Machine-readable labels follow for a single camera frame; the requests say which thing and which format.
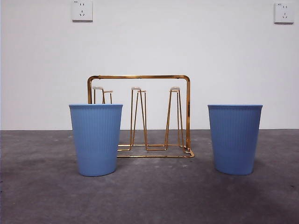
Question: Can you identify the gold wire cup rack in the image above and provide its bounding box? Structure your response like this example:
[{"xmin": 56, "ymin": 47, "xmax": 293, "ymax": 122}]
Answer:
[{"xmin": 87, "ymin": 74, "xmax": 195, "ymax": 159}]

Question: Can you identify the blue ribbed plastic cup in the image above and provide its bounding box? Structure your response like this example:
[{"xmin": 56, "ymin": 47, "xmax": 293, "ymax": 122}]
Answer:
[
  {"xmin": 207, "ymin": 104, "xmax": 263, "ymax": 176},
  {"xmin": 68, "ymin": 103, "xmax": 123, "ymax": 177}
]

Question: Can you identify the white wall socket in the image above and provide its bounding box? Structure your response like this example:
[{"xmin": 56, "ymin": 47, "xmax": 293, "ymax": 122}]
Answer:
[
  {"xmin": 71, "ymin": 0, "xmax": 93, "ymax": 23},
  {"xmin": 273, "ymin": 2, "xmax": 294, "ymax": 24}
]

